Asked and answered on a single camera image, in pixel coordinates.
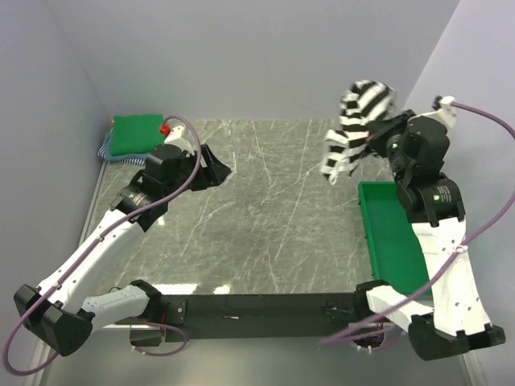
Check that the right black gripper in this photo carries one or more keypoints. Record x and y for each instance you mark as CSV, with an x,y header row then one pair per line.
x,y
378,129

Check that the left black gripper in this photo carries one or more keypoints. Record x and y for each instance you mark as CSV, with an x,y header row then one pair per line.
x,y
214,174

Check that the black white striped tank top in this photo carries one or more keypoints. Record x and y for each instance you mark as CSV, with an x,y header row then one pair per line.
x,y
363,102

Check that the green tank top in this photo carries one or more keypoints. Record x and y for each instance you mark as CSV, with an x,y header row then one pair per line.
x,y
135,134

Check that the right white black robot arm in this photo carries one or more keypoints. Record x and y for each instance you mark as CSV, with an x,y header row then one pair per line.
x,y
457,322

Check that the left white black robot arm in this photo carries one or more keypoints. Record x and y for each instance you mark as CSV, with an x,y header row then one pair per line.
x,y
63,314

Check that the blue white striped tank top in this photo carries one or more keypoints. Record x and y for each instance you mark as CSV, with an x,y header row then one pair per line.
x,y
131,159

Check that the green plastic tray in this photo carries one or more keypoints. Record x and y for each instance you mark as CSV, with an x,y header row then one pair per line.
x,y
394,251

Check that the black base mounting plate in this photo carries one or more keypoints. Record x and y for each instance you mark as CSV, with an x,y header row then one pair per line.
x,y
245,316

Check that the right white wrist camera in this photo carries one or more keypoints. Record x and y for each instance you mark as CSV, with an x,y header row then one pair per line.
x,y
443,111

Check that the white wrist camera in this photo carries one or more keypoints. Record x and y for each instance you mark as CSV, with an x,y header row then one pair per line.
x,y
443,111
177,138

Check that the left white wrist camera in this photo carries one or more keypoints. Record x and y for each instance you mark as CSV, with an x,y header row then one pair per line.
x,y
177,138

